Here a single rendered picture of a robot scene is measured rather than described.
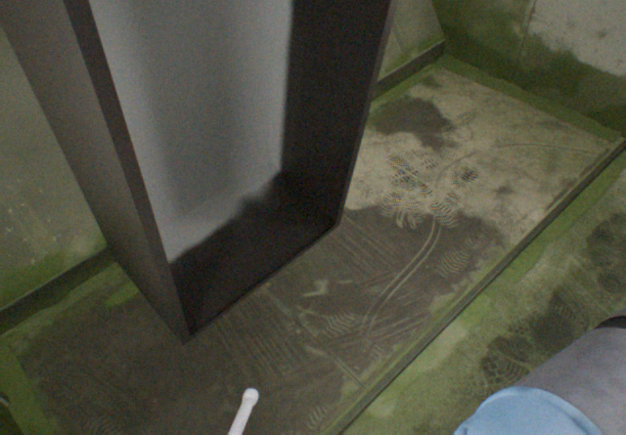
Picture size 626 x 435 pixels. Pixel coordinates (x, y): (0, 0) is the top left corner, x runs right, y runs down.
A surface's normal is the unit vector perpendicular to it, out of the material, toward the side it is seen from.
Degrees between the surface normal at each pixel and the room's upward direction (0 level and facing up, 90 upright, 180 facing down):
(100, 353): 0
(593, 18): 90
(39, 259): 57
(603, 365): 32
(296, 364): 0
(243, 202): 12
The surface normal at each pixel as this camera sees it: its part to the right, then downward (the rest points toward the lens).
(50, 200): 0.54, 0.06
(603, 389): -0.25, -0.87
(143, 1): 0.68, 0.64
